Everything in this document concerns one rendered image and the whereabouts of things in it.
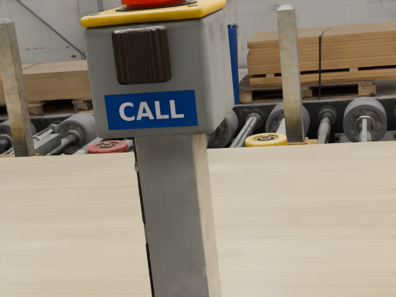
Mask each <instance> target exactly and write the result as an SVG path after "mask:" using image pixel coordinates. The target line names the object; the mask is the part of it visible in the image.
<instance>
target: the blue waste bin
mask: <svg viewBox="0 0 396 297"><path fill-rule="evenodd" d="M234 24H237V23H233V24H232V25H227V28H228V36H229V49H230V62H231V69H232V81H233V94H234V102H235V105H239V73H238V55H237V53H238V50H237V29H238V27H239V43H238V48H239V53H241V50H240V39H241V30H240V26H239V24H237V25H238V26H237V25H234Z"/></svg>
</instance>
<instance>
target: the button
mask: <svg viewBox="0 0 396 297"><path fill-rule="evenodd" d="M185 2H186V0H121V4H122V5H126V8H127V9H134V8H149V7H156V6H166V5H174V4H182V3H185Z"/></svg>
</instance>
